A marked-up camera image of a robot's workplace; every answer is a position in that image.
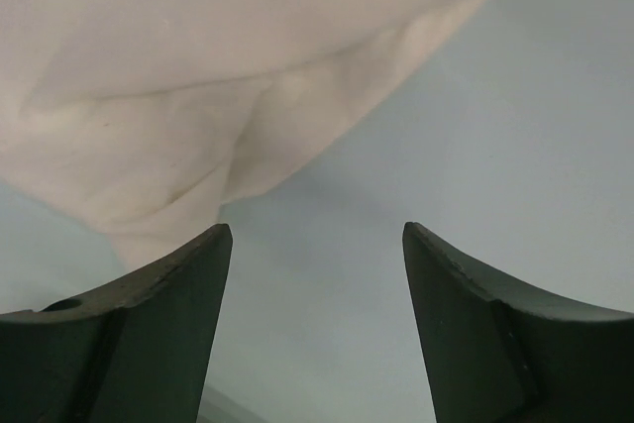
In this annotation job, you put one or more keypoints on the cream white t shirt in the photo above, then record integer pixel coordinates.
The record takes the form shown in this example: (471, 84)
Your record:
(141, 118)

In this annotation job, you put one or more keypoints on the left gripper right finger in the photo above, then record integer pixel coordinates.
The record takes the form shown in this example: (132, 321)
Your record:
(498, 349)

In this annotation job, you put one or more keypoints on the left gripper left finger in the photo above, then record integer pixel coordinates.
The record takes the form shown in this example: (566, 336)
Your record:
(133, 350)

